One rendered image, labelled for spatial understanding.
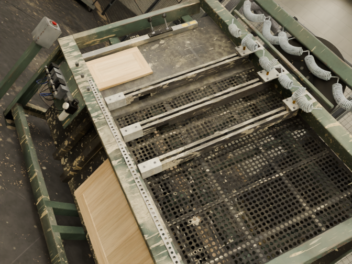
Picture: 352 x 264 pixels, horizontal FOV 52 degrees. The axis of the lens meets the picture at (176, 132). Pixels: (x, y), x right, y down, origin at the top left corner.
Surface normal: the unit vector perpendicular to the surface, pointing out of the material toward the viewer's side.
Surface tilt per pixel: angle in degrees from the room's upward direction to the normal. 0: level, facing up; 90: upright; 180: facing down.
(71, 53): 51
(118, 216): 90
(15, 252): 0
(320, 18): 90
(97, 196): 90
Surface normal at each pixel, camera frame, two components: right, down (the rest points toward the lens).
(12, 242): 0.70, -0.66
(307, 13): -0.63, -0.36
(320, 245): -0.01, -0.62
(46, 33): 0.43, 0.71
